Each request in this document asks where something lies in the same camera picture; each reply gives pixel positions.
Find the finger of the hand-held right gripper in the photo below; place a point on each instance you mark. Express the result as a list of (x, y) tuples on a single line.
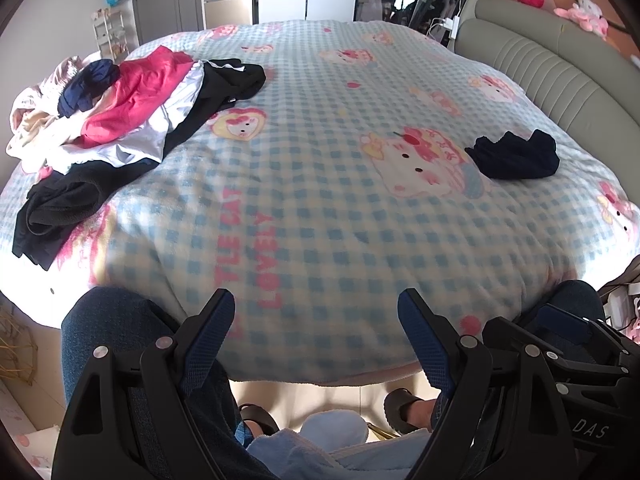
[(565, 321), (515, 335)]

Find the light blue fleece cloth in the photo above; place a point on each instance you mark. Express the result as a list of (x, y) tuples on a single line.
[(330, 440)]

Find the folded navy garment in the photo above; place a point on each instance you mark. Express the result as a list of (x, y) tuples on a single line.
[(515, 157)]

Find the white shelf rack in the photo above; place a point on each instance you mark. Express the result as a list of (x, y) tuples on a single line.
[(112, 35)]

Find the red garment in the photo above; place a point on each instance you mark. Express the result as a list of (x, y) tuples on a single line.
[(135, 95)]

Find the black garment with white trim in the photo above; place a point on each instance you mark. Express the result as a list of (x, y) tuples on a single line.
[(225, 85)]

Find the pink plush toy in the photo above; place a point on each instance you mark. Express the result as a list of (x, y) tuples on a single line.
[(585, 15)]

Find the white power strip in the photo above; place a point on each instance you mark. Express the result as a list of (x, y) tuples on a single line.
[(617, 305)]

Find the checked cartoon cat blanket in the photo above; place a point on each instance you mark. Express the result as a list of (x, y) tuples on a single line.
[(325, 185)]

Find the cream garment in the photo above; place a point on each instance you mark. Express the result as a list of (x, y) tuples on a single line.
[(30, 125)]

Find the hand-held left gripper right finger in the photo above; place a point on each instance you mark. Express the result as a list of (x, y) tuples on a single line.
[(425, 340)]

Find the grey padded headboard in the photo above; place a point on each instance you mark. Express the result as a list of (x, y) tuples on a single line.
[(550, 60)]

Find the rattan basket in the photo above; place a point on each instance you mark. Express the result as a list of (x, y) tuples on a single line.
[(12, 350)]

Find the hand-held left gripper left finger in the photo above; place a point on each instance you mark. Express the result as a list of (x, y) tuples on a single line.
[(212, 330)]

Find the black sandal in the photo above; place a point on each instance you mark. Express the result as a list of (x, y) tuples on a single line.
[(255, 417), (400, 405)]

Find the grey door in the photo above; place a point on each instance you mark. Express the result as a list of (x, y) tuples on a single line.
[(165, 0)]

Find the crumpled navy garment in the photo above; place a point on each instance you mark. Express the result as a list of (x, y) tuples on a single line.
[(85, 90)]

